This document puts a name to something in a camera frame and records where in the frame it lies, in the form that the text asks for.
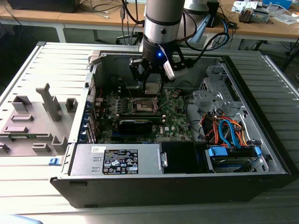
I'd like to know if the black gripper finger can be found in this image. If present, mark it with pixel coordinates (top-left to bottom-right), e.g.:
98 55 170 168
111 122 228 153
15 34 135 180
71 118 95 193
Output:
159 69 175 93
129 57 150 93

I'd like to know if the silver CPU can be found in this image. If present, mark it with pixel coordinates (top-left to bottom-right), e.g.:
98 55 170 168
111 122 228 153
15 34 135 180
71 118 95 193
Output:
144 82 162 94

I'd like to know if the CPU socket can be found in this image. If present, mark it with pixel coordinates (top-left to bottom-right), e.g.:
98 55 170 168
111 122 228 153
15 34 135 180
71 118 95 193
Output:
127 97 161 115

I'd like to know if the copper CPU cooler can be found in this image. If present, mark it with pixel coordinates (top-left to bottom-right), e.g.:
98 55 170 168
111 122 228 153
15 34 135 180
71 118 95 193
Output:
238 7 256 24

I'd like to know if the green motherboard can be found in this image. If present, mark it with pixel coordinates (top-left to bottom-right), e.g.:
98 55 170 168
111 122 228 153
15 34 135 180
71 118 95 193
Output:
94 87 196 144

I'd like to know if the metal drive cage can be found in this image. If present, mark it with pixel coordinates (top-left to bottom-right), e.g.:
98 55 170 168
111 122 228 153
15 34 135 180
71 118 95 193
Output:
192 64 245 119

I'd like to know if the black graphics card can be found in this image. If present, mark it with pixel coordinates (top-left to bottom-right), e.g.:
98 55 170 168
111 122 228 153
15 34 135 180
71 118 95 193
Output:
118 119 153 135

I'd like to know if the black upright box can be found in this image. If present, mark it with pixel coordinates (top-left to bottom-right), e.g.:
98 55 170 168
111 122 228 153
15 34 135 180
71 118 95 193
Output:
207 0 221 28

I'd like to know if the black plastic shroud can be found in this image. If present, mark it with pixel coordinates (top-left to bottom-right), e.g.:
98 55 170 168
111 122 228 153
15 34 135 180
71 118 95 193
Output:
160 140 209 175

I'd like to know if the grey power supply unit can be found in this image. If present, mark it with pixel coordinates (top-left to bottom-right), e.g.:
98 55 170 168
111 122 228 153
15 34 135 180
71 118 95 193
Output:
68 143 164 176

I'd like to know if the black PC case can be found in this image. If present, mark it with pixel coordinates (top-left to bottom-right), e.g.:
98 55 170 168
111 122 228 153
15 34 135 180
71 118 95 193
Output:
50 49 293 209

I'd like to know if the hard disk blue carrier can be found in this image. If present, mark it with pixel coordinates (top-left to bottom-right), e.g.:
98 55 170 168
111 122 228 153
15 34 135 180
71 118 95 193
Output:
205 144 263 174

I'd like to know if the grey parts rack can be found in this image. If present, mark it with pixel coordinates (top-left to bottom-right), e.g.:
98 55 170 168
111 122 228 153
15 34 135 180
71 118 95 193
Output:
0 83 79 157

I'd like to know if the black equipment box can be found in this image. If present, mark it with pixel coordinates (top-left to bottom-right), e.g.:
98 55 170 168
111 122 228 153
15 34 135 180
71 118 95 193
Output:
7 0 78 14

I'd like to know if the long wooden desk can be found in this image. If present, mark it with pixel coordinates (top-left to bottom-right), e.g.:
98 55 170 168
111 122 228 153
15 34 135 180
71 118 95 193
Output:
0 0 299 44

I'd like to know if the blue cardboard box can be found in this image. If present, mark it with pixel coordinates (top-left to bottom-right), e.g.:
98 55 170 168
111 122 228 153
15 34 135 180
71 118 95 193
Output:
263 0 293 10

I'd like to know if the pale blue rounded object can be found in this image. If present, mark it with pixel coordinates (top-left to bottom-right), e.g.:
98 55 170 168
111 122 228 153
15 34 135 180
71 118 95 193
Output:
0 213 45 224

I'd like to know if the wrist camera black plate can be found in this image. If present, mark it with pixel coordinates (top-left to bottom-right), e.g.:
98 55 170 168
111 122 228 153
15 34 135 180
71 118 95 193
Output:
171 49 189 79

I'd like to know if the thin fan wire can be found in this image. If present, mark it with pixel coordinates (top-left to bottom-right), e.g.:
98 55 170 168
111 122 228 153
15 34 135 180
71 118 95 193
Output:
174 80 202 91

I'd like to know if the black camera cable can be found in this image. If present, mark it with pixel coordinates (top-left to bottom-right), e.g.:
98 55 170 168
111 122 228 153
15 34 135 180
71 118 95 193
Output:
185 32 232 68

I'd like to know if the red orange wire bundle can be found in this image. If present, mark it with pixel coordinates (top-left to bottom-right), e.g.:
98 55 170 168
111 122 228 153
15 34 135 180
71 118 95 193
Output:
199 114 222 143

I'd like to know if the blue network cable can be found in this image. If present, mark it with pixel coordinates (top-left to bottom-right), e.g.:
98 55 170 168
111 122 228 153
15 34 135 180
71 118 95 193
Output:
221 18 232 46

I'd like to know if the blue flat wire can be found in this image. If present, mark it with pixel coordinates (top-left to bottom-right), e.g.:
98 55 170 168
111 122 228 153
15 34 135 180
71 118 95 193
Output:
218 123 234 149
219 118 245 150

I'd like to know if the orange flat wire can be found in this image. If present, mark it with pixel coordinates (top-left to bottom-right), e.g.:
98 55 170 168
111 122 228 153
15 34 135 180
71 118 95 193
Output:
230 117 252 147

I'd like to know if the grey metal bracket part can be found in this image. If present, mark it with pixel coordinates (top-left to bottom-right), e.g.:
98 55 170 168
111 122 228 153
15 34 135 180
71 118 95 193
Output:
253 9 269 24

